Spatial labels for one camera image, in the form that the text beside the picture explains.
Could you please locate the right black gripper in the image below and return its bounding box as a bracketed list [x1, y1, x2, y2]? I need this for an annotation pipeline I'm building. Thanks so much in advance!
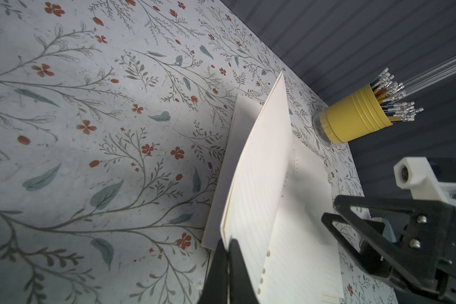
[321, 195, 456, 303]

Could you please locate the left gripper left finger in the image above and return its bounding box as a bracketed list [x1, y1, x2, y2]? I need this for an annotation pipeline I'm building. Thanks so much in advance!
[198, 239, 229, 304]

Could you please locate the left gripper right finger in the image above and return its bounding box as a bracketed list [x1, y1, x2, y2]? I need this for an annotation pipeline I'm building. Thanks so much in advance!
[228, 239, 259, 304]

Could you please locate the cream lined notebook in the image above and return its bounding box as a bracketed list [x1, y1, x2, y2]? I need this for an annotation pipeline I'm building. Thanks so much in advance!
[201, 75, 344, 303]

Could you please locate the yellow pencil cup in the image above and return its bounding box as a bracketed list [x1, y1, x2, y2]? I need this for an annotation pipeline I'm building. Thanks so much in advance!
[313, 84, 392, 147]

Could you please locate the bundle of pencils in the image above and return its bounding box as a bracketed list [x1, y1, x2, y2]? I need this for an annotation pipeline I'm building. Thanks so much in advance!
[369, 67, 424, 125]

